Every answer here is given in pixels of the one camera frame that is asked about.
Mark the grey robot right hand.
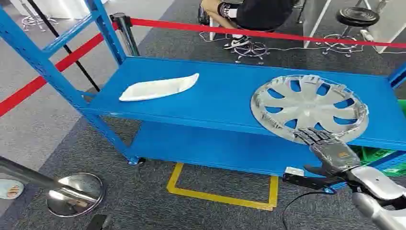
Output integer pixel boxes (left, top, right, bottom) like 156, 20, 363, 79
293, 127, 361, 177

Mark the silver wheel hubcap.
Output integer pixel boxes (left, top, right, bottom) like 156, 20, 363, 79
250, 74, 370, 145

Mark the green plastic crate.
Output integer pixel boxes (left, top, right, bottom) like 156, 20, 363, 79
350, 99, 406, 177

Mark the white power strip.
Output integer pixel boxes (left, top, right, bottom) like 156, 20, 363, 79
360, 29, 375, 42

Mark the blue metal shelf rack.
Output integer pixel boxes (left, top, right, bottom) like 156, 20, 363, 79
0, 0, 406, 191

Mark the chrome stool base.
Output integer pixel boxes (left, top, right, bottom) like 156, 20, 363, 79
21, 14, 60, 33
234, 40, 271, 66

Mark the black round stool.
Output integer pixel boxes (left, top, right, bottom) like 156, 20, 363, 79
321, 6, 381, 58

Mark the red barrier belt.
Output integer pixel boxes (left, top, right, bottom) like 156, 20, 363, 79
0, 22, 120, 117
130, 18, 406, 49

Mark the seated person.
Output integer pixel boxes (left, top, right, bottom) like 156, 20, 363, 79
200, 0, 295, 50

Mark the white plastic trim piece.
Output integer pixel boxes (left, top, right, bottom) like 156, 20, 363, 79
119, 73, 200, 102

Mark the chrome stanchion with round base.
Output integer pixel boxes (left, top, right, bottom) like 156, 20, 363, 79
0, 156, 105, 219

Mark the black slanted pole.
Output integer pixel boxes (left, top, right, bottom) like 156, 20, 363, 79
26, 0, 101, 92

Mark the person's foot in sandal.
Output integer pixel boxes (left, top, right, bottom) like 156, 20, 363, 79
0, 179, 25, 200

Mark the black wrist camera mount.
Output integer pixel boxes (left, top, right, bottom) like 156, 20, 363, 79
282, 167, 338, 195

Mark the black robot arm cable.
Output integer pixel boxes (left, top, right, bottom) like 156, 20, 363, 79
282, 189, 329, 230

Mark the white floor cable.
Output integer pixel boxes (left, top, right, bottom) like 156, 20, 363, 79
199, 31, 406, 55

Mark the chrome stanchion post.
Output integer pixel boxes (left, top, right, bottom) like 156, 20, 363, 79
110, 12, 141, 57

